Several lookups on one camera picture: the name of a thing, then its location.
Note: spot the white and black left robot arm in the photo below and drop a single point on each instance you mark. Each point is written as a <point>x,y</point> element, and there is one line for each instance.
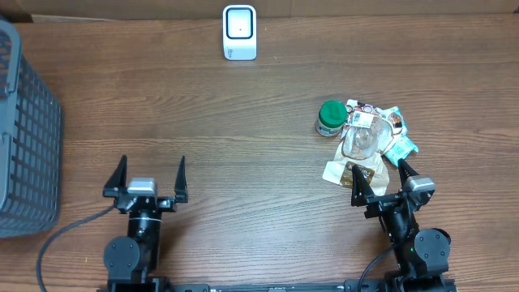
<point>131,259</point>

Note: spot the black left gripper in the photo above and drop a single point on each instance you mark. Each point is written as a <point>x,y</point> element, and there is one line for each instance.
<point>143,203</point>

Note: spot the beige snack pouch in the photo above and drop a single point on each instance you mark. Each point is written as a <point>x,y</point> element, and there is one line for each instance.
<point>366,136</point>

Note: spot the grey plastic mesh basket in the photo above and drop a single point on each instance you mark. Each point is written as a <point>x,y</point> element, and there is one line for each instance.
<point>31,144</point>

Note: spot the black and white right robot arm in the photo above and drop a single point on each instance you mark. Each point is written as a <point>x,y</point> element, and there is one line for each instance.
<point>421,255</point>

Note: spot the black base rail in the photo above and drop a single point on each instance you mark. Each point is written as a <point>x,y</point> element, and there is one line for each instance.
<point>275,288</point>

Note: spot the white barcode scanner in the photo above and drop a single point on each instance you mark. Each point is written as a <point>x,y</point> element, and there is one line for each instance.
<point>239,32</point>

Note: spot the teal tissue packet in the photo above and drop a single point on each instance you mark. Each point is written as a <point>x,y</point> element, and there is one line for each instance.
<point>394,117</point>

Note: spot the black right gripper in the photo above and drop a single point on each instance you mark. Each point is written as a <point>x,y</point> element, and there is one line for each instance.
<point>362,191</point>

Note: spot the teal wet wipes pack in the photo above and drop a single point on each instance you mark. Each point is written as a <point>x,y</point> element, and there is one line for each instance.
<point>402,148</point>

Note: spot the green lidded jar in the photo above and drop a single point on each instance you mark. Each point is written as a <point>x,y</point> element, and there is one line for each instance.
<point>331,118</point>

